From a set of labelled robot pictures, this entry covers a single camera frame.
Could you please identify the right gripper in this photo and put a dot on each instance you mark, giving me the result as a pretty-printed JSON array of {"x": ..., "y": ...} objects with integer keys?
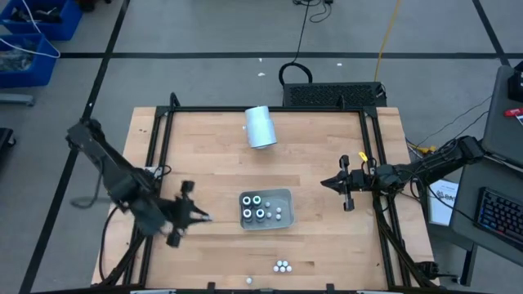
[{"x": 359, "y": 180}]

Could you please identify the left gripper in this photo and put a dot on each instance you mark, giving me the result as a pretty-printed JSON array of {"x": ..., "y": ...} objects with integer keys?
[{"x": 177, "y": 214}]

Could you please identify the large purple food coloring bottle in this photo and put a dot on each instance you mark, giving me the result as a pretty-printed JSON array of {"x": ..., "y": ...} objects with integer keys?
[{"x": 247, "y": 213}]

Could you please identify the large black food coloring bottle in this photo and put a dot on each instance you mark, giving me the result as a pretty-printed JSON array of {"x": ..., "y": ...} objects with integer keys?
[{"x": 246, "y": 200}]

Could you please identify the large green food coloring bottle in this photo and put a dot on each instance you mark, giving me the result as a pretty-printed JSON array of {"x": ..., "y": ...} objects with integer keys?
[{"x": 256, "y": 199}]

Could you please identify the large blue food coloring bottle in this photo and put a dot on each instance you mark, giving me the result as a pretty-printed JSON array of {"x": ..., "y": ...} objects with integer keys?
[{"x": 260, "y": 212}]

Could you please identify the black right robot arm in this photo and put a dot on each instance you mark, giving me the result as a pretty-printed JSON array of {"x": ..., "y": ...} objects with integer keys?
[{"x": 429, "y": 165}]

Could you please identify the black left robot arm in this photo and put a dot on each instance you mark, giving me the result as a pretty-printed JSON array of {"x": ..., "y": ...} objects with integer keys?
[{"x": 106, "y": 163}]

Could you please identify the grey plastic bin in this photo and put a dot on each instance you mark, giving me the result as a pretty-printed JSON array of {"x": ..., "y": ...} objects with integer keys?
[{"x": 286, "y": 222}]

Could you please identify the silver aluminium bar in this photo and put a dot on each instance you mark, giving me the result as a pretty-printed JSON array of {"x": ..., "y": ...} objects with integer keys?
[{"x": 153, "y": 292}]

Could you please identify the black mesh computer case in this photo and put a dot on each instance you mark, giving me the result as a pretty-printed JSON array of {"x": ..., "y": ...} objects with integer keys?
[{"x": 331, "y": 94}]

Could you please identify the yellow connector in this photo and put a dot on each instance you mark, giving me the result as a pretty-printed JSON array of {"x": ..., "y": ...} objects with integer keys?
[{"x": 423, "y": 149}]

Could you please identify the white printed paper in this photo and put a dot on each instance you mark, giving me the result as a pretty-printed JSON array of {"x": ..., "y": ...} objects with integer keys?
[{"x": 443, "y": 212}]

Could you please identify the grey desk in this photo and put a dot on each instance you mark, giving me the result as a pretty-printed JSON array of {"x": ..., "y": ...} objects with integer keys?
[
  {"x": 470, "y": 192},
  {"x": 504, "y": 122}
]

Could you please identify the black keyboard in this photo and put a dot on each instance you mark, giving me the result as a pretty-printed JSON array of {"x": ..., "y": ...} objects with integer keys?
[{"x": 498, "y": 214}]

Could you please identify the red tool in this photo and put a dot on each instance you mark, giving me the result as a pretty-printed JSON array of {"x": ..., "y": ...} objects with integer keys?
[{"x": 512, "y": 112}]

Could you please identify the black desk device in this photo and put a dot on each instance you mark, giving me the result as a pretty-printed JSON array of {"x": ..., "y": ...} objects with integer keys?
[{"x": 517, "y": 85}]

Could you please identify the blue plastic storage bin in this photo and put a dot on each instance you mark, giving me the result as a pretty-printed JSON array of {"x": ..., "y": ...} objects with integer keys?
[
  {"x": 65, "y": 24},
  {"x": 37, "y": 75}
]

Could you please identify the grey metal bar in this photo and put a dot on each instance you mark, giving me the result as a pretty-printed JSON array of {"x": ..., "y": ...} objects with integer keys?
[{"x": 16, "y": 99}]

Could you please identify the black frame bracket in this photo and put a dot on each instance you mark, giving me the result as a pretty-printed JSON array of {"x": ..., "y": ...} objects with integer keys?
[
  {"x": 330, "y": 288},
  {"x": 210, "y": 286}
]

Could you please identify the black aluminium rig frame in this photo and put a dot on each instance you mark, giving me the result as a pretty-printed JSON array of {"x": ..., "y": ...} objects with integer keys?
[{"x": 265, "y": 109}]

